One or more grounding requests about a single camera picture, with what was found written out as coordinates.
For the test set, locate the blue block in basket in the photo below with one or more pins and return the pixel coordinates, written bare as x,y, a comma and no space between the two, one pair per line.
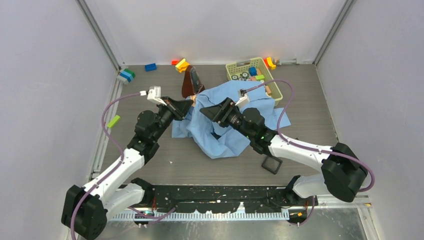
252,71

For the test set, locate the yellow arch block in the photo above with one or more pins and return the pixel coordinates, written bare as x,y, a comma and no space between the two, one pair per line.
270,64

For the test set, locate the red toy brick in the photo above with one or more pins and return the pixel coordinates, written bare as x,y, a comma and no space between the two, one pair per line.
175,62

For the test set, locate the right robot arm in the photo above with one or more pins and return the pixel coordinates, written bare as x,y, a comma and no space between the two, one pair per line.
341,174

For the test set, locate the green block in basket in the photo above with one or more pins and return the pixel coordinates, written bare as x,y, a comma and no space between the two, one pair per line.
260,77

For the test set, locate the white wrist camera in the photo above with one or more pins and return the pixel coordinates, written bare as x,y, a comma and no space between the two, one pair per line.
243,98
153,94

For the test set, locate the yellow toy block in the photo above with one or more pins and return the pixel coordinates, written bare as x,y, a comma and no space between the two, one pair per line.
182,65

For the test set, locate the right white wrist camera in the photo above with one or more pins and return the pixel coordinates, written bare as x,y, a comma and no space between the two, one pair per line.
243,98

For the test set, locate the lime green block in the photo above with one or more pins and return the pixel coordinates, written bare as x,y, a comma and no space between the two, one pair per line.
113,121

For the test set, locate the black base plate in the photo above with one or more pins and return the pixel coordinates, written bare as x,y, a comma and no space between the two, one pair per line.
220,199

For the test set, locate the blue toy brick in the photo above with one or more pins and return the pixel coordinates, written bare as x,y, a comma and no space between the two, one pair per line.
150,67

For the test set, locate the yellow-green plastic basket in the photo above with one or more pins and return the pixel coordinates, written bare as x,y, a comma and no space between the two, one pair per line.
239,71

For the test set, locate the stacked blue green bricks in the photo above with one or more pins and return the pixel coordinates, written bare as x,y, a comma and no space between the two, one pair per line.
125,76

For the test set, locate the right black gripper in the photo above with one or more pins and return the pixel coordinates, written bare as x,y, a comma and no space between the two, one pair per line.
219,114

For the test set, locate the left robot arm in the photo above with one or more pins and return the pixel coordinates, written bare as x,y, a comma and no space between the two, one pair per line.
88,208

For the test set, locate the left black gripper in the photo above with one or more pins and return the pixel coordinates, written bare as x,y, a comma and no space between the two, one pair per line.
178,109

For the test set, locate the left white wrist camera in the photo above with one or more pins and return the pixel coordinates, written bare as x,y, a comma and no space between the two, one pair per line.
153,94

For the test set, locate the black square frame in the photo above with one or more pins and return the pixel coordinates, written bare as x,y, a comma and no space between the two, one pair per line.
272,164

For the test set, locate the orange brooch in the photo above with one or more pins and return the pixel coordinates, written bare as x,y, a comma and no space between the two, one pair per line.
193,99

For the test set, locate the light blue shirt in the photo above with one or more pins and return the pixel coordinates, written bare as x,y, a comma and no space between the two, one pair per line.
214,130

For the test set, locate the brown wooden metronome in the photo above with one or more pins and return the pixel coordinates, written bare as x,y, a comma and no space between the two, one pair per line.
192,84

